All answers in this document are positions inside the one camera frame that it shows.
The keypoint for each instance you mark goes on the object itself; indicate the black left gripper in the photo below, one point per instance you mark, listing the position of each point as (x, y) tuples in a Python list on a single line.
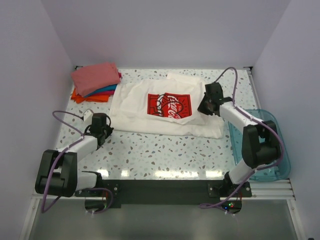
[(109, 130)]

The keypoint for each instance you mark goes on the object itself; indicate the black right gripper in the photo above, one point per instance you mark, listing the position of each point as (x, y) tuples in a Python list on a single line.
[(202, 109)]

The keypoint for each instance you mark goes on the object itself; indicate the white t-shirt with red print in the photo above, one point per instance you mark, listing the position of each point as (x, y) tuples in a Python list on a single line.
[(165, 107)]

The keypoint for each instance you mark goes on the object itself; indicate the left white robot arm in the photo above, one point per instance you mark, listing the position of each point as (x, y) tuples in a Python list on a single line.
[(58, 173)]

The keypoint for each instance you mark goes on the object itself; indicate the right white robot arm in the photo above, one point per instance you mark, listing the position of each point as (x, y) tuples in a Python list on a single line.
[(261, 144)]

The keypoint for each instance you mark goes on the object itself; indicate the orange folded t-shirt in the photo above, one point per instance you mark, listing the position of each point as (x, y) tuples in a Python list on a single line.
[(95, 98)]

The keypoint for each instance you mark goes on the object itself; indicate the blue folded t-shirt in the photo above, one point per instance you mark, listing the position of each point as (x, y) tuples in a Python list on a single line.
[(105, 89)]

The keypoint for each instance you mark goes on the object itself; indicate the pink folded t-shirt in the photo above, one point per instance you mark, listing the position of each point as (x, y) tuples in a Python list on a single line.
[(88, 79)]

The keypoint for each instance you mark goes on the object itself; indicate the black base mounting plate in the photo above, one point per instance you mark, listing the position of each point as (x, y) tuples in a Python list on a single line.
[(96, 202)]

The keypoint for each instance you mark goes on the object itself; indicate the aluminium frame rail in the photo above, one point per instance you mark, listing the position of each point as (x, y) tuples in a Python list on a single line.
[(208, 188)]

